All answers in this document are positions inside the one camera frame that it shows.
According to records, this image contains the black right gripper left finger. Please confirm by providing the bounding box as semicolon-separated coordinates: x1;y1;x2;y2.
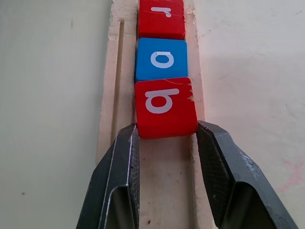
75;124;141;229

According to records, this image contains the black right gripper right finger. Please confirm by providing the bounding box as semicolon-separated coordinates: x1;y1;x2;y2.
196;120;300;229

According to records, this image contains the red letter b block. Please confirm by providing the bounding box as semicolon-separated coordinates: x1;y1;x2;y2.
134;76;199;139

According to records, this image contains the light wooden tray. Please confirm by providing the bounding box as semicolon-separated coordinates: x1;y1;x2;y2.
94;0;214;229

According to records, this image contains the blue letter o block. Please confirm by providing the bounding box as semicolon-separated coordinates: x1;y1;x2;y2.
134;37;189;82

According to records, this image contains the red letter r block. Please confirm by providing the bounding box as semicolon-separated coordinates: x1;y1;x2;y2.
137;0;186;40

